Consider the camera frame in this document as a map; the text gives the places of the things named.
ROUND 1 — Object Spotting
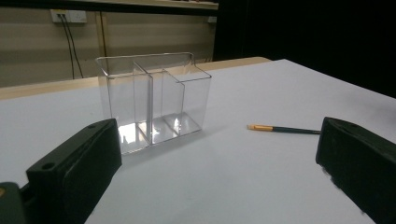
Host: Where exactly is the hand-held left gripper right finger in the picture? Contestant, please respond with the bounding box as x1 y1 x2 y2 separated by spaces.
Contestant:
315 116 396 224

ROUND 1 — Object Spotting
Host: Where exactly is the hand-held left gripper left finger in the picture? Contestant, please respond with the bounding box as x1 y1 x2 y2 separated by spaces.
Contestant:
26 118 123 224

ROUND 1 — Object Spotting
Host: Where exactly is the dark pencil with orange end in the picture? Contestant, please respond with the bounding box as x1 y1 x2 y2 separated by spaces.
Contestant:
247 123 321 135

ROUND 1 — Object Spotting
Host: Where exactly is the clear acrylic pen holder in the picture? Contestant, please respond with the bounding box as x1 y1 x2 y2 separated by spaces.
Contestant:
94 51 213 156

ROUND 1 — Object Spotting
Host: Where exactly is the wooden table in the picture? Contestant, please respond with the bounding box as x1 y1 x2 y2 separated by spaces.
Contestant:
0 56 273 101

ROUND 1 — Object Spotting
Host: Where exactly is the white table cover sheet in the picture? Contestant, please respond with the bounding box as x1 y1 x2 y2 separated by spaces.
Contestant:
0 58 396 224

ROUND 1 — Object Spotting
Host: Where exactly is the black curtain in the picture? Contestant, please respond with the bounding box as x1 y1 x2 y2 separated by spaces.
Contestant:
214 0 396 99

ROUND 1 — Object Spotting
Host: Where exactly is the black horizontal beam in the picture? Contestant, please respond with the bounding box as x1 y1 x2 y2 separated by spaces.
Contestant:
0 0 219 17

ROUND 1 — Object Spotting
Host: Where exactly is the black wall cable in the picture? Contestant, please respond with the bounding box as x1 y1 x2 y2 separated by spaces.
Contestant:
62 13 85 79
58 13 77 80

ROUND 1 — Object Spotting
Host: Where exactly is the white wall socket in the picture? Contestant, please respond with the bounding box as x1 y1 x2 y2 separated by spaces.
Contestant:
49 8 88 24

